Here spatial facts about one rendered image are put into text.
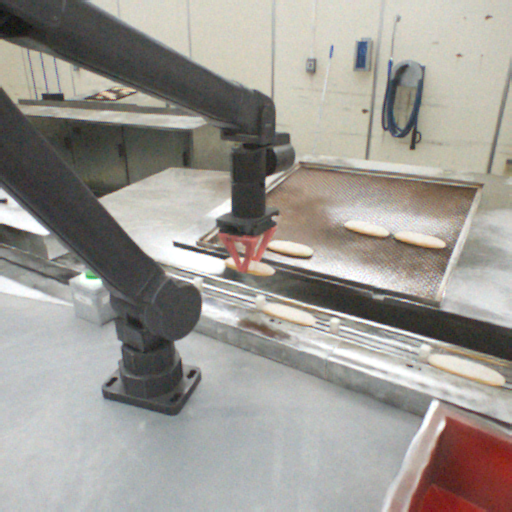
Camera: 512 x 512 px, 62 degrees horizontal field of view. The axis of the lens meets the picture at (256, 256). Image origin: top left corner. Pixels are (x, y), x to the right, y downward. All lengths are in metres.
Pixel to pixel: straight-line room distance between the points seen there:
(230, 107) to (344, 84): 3.98
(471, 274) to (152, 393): 0.57
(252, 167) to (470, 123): 3.73
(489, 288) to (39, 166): 0.69
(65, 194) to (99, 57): 0.13
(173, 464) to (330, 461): 0.18
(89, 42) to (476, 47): 3.98
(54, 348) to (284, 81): 4.30
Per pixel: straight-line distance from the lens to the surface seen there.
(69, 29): 0.45
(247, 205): 0.68
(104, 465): 0.58
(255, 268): 0.72
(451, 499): 0.56
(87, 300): 0.81
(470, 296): 0.79
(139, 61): 0.50
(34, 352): 0.79
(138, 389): 0.62
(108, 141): 4.12
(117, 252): 0.50
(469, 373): 0.67
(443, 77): 4.33
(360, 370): 0.62
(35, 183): 0.44
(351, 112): 4.55
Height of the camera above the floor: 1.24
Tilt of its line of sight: 24 degrees down
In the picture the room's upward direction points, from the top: straight up
